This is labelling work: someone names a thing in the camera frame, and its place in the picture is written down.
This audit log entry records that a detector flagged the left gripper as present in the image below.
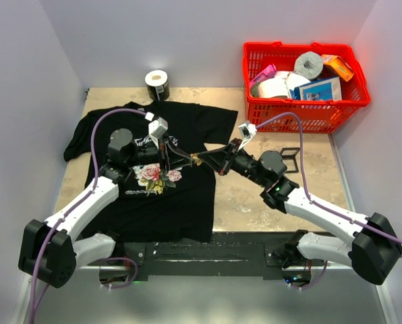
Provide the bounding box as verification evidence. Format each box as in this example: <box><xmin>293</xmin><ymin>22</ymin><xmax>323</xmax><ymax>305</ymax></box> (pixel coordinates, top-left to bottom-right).
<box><xmin>127</xmin><ymin>133</ymin><xmax>195</xmax><ymax>173</ymax></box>

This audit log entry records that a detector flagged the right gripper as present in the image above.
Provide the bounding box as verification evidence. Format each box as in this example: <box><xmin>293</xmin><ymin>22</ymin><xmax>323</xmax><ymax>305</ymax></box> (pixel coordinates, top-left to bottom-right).
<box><xmin>198</xmin><ymin>138</ymin><xmax>268</xmax><ymax>188</ymax></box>

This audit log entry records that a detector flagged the pink gold brooch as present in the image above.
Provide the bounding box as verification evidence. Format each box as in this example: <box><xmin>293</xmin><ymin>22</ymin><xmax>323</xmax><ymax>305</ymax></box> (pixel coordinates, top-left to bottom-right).
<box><xmin>190</xmin><ymin>153</ymin><xmax>202</xmax><ymax>166</ymax></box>

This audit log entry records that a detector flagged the black floral t-shirt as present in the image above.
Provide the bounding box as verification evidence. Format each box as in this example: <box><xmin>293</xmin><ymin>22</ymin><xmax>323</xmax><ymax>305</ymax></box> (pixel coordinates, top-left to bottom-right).
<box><xmin>63</xmin><ymin>101</ymin><xmax>238</xmax><ymax>242</ymax></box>

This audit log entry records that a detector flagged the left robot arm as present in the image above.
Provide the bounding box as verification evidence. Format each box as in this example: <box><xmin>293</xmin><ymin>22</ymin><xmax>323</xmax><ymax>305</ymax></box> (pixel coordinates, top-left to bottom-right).
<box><xmin>18</xmin><ymin>129</ymin><xmax>197</xmax><ymax>288</ymax></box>

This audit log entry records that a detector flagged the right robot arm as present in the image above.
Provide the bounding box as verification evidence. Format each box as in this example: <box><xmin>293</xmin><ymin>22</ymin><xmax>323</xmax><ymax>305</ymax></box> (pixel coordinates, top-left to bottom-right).
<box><xmin>198</xmin><ymin>139</ymin><xmax>402</xmax><ymax>286</ymax></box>

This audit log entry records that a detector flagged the black brooch display box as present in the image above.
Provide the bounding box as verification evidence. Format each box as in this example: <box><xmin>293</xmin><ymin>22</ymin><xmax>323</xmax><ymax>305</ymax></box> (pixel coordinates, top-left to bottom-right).
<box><xmin>279</xmin><ymin>147</ymin><xmax>300</xmax><ymax>173</ymax></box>

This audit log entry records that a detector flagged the black wrapped paper roll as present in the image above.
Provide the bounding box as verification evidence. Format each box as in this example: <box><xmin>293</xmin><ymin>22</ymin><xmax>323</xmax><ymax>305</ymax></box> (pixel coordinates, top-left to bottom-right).
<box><xmin>144</xmin><ymin>70</ymin><xmax>170</xmax><ymax>101</ymax></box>

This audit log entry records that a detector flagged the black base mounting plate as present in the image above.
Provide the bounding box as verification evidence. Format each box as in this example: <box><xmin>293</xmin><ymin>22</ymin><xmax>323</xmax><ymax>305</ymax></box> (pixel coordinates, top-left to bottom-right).
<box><xmin>119</xmin><ymin>230</ymin><xmax>326</xmax><ymax>281</ymax></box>

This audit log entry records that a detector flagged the pink package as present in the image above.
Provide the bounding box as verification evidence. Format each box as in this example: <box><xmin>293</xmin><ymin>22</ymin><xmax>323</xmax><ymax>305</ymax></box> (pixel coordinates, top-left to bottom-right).
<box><xmin>249</xmin><ymin>64</ymin><xmax>277</xmax><ymax>88</ymax></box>

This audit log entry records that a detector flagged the white paper roll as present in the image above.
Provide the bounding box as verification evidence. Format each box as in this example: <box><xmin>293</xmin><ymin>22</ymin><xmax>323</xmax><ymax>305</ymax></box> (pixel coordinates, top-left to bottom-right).
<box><xmin>275</xmin><ymin>71</ymin><xmax>311</xmax><ymax>97</ymax></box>

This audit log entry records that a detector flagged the red plastic basket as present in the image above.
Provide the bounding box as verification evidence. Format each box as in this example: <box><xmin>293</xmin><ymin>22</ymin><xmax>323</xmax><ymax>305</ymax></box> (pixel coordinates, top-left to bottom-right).
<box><xmin>242</xmin><ymin>41</ymin><xmax>371</xmax><ymax>134</ymax></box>

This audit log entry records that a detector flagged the blue white box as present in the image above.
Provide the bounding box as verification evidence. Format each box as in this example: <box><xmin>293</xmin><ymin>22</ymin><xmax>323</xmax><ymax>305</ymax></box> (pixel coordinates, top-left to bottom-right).
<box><xmin>292</xmin><ymin>77</ymin><xmax>342</xmax><ymax>101</ymax></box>

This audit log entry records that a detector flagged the grey toilet paper roll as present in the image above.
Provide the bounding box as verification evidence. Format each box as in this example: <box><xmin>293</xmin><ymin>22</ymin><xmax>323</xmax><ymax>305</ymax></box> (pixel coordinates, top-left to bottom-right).
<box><xmin>293</xmin><ymin>51</ymin><xmax>324</xmax><ymax>80</ymax></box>

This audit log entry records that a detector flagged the orange carton box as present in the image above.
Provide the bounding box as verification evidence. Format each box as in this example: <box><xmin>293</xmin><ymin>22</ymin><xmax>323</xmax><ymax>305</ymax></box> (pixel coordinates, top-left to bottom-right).
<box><xmin>321</xmin><ymin>54</ymin><xmax>354</xmax><ymax>82</ymax></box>

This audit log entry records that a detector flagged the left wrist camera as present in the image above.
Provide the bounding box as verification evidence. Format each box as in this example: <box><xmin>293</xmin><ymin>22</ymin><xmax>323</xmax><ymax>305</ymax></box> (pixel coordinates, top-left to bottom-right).
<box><xmin>144</xmin><ymin>112</ymin><xmax>168</xmax><ymax>139</ymax></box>

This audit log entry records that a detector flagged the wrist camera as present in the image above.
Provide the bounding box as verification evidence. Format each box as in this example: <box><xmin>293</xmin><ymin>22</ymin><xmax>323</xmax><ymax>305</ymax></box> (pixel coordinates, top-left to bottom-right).
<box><xmin>144</xmin><ymin>112</ymin><xmax>168</xmax><ymax>139</ymax></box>
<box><xmin>238</xmin><ymin>121</ymin><xmax>257</xmax><ymax>150</ymax></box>

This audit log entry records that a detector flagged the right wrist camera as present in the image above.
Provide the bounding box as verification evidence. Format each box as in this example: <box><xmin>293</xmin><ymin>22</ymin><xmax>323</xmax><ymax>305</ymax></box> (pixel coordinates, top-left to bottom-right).
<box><xmin>238</xmin><ymin>121</ymin><xmax>257</xmax><ymax>150</ymax></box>

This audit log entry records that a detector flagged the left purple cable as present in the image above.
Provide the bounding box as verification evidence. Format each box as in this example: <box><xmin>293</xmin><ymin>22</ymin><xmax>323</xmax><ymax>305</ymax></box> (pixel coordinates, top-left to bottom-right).
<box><xmin>28</xmin><ymin>107</ymin><xmax>151</xmax><ymax>324</ymax></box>

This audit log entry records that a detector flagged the purple cable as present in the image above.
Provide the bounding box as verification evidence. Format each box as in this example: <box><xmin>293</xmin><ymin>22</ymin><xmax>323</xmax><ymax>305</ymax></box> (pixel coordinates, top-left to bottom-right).
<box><xmin>254</xmin><ymin>112</ymin><xmax>402</xmax><ymax>291</ymax></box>
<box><xmin>28</xmin><ymin>107</ymin><xmax>151</xmax><ymax>324</ymax></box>

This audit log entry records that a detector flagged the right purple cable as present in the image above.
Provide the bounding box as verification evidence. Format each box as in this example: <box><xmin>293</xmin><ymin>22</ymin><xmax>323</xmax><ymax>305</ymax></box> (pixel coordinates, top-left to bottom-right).
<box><xmin>254</xmin><ymin>112</ymin><xmax>402</xmax><ymax>291</ymax></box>

